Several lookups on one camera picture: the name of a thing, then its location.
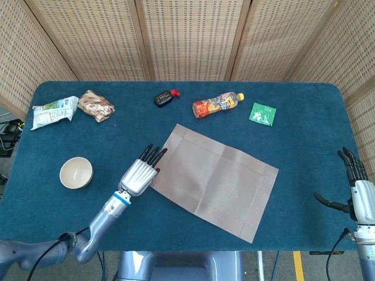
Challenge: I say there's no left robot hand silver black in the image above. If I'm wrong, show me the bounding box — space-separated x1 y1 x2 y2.
118 143 168 197

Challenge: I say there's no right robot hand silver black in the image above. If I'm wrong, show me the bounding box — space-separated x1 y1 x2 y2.
313 147 375 226

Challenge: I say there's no white bowl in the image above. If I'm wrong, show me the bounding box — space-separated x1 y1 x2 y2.
59 156 94 190

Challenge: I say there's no brown woven placemat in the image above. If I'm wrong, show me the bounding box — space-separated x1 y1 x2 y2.
149 124 279 244

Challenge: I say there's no black bottle red cap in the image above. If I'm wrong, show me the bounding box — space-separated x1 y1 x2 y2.
153 88 182 108

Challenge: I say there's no gold red snack wrapper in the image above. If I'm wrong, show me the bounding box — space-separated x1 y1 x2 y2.
77 89 115 123

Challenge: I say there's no blue-grey robot torso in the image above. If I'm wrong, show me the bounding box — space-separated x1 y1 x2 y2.
115 251 244 281

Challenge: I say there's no orange drink bottle yellow cap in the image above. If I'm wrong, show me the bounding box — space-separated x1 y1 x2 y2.
192 92 246 119

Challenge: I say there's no white snack bag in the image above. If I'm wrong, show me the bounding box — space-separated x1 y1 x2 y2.
30 95 80 131

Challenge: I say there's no white table leg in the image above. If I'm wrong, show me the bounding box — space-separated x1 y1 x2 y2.
256 251 265 281

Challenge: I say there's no green tea sachet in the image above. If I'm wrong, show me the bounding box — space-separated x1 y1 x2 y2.
248 102 277 127

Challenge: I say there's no woven bamboo folding screen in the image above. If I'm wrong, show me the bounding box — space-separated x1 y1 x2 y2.
0 0 375 188

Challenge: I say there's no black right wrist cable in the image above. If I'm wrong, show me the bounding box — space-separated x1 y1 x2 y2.
326 227 352 281

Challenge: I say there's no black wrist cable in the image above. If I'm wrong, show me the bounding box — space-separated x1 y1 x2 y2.
26 227 90 281
326 227 352 281

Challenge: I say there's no blue hanging cable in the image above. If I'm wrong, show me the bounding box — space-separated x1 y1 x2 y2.
96 251 107 281
271 251 281 281

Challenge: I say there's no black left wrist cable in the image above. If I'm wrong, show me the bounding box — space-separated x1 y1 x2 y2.
26 227 90 281

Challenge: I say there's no black floor equipment with cables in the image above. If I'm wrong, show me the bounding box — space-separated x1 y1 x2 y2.
0 119 24 157

